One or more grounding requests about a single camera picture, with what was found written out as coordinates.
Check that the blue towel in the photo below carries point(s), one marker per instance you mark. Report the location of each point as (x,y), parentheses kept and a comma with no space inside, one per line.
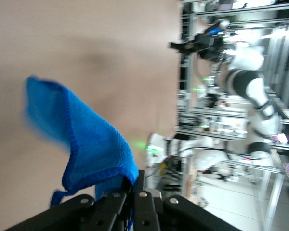
(91,134)

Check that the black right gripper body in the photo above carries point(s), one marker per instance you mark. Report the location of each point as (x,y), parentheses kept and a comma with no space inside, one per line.
(209,45)

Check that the aluminium frame rack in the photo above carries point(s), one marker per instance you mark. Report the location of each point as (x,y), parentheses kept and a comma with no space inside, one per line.
(190,48)

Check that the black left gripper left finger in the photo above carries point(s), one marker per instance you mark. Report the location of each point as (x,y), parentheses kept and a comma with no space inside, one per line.
(110,211)

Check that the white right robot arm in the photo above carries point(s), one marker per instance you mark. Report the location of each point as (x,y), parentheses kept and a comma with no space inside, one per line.
(255,89)

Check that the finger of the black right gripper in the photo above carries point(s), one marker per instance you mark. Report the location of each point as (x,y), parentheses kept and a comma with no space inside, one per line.
(187,50)
(180,45)

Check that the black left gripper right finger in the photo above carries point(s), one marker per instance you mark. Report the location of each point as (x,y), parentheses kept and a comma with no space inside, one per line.
(147,211)

